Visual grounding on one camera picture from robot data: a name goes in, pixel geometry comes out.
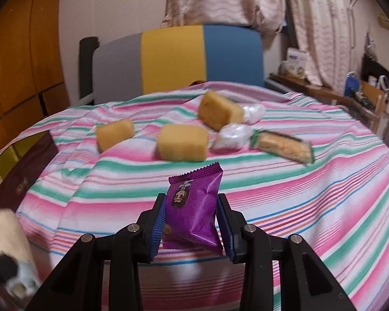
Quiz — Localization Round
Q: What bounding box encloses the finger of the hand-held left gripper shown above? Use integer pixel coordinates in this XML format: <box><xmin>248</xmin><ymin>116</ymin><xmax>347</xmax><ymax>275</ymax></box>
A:
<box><xmin>0</xmin><ymin>254</ymin><xmax>18</xmax><ymax>286</ymax></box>

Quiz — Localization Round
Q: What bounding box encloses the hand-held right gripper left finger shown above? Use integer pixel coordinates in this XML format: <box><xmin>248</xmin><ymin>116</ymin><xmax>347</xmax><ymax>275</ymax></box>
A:
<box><xmin>24</xmin><ymin>193</ymin><xmax>167</xmax><ymax>311</ymax></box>

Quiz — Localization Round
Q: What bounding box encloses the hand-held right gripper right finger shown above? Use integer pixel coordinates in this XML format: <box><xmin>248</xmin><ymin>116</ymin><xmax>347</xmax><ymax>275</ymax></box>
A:
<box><xmin>216</xmin><ymin>193</ymin><xmax>359</xmax><ymax>311</ymax></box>

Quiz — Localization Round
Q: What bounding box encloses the green rice bar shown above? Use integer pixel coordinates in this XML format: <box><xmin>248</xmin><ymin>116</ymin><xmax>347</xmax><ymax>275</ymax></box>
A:
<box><xmin>0</xmin><ymin>209</ymin><xmax>39</xmax><ymax>299</ymax></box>
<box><xmin>251</xmin><ymin>129</ymin><xmax>314</xmax><ymax>165</ymax></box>

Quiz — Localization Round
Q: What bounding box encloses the purple snack packet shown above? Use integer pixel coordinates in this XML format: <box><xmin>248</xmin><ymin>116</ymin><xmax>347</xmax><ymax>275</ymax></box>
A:
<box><xmin>162</xmin><ymin>162</ymin><xmax>224</xmax><ymax>256</ymax></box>

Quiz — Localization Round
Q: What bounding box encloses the yellow sponge cake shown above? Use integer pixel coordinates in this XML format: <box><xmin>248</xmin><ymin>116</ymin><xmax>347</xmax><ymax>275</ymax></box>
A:
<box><xmin>95</xmin><ymin>119</ymin><xmax>135</xmax><ymax>153</ymax></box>
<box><xmin>198</xmin><ymin>90</ymin><xmax>266</xmax><ymax>132</ymax></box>
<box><xmin>156</xmin><ymin>123</ymin><xmax>255</xmax><ymax>162</ymax></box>

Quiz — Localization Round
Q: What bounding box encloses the maroon tin box gold interior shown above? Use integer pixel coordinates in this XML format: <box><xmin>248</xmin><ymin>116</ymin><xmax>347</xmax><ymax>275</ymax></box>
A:
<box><xmin>0</xmin><ymin>130</ymin><xmax>59</xmax><ymax>216</ymax></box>

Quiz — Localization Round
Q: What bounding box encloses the pink green striped tablecloth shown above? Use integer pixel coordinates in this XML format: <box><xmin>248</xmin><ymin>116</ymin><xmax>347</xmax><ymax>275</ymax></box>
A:
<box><xmin>0</xmin><ymin>81</ymin><xmax>389</xmax><ymax>311</ymax></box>

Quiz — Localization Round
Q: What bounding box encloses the grey yellow blue chair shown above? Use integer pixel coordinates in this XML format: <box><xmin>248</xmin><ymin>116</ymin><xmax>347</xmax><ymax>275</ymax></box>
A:
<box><xmin>92</xmin><ymin>24</ymin><xmax>266</xmax><ymax>106</ymax></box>

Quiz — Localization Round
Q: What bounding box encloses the wooden shelf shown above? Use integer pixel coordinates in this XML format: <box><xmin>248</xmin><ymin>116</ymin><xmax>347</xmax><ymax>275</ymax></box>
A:
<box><xmin>269</xmin><ymin>73</ymin><xmax>386</xmax><ymax>130</ymax></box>

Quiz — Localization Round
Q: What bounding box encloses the white box blue label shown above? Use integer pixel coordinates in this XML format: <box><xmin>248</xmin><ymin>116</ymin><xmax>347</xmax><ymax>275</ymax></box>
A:
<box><xmin>285</xmin><ymin>47</ymin><xmax>307</xmax><ymax>78</ymax></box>

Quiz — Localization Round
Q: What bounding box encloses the blue white object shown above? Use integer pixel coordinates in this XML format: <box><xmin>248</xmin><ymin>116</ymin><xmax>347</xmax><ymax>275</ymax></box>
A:
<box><xmin>345</xmin><ymin>73</ymin><xmax>360</xmax><ymax>96</ymax></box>

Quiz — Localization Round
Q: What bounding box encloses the wooden wardrobe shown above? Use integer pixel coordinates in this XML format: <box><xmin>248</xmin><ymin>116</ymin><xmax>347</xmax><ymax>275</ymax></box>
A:
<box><xmin>0</xmin><ymin>0</ymin><xmax>72</xmax><ymax>156</ymax></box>

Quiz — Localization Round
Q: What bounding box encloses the hanging pink print curtain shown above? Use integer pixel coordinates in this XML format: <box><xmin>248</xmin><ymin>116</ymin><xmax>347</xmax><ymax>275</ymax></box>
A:
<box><xmin>283</xmin><ymin>0</ymin><xmax>354</xmax><ymax>88</ymax></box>

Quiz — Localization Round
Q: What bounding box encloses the bunched pink print curtain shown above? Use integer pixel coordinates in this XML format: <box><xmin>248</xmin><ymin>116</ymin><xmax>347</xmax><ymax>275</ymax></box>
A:
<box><xmin>162</xmin><ymin>0</ymin><xmax>287</xmax><ymax>38</ymax></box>

